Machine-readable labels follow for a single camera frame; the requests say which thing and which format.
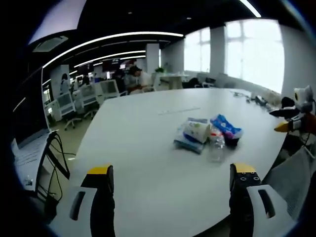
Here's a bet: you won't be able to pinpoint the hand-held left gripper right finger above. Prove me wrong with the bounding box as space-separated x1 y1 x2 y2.
228 162 290 237

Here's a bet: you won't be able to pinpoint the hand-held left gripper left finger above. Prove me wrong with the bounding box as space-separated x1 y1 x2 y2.
52 163 116 237

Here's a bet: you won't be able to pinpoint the dark small pouch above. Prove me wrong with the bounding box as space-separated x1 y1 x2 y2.
224 136 241 149

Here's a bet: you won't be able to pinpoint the blue snack packet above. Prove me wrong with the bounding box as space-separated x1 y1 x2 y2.
209 114 244 139

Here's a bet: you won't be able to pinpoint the clear plastic bottle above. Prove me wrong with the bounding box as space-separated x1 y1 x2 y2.
206 134 227 164

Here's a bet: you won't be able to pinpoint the white wet wipes packet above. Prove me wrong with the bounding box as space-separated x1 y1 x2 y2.
173 117 211 155

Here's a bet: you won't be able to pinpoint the dark small items on table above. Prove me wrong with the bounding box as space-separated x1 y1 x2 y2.
230 89 275 107

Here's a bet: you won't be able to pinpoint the grey mesh chair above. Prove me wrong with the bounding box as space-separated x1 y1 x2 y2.
261 147 316 223

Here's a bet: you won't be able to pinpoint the bright window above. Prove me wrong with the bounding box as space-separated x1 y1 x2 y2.
184 26 211 74
224 18 286 94

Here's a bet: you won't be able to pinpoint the silver laptop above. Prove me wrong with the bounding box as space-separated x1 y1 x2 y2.
10 66 58 192

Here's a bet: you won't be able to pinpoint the white table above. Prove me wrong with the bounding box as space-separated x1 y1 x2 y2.
48 87 297 237

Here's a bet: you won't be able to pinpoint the white mesh office chair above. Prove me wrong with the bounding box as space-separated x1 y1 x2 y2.
78 84 100 119
99 79 128 100
56 92 82 131

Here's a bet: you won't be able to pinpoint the white counter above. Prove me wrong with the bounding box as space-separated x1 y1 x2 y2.
159 72 191 90

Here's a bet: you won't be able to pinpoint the ceiling air vent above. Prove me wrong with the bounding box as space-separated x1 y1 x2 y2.
32 35 69 53

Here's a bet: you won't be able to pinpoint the long ceiling light strip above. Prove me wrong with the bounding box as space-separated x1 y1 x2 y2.
41 31 185 70

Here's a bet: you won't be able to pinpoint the black cable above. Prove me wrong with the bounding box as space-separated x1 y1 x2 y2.
36 130 75 205

